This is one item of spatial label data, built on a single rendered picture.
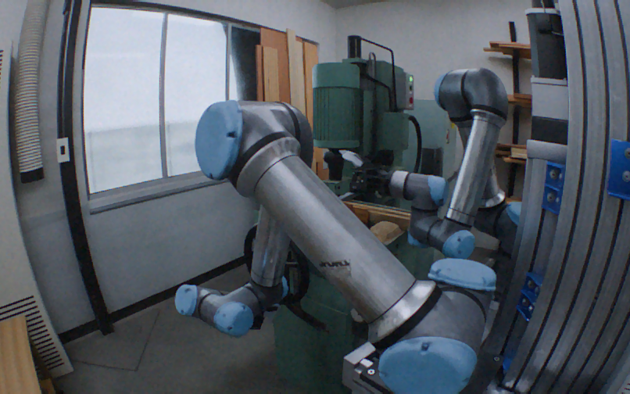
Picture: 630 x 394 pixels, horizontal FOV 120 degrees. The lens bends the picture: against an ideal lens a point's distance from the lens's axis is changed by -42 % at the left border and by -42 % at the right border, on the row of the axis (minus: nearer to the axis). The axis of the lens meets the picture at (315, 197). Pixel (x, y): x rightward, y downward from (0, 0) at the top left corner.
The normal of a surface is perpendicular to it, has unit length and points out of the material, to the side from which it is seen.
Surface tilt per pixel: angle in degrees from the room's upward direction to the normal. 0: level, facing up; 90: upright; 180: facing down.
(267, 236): 95
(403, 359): 94
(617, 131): 90
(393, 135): 90
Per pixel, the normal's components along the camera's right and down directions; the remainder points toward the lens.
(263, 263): -0.25, 0.32
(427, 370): -0.48, 0.29
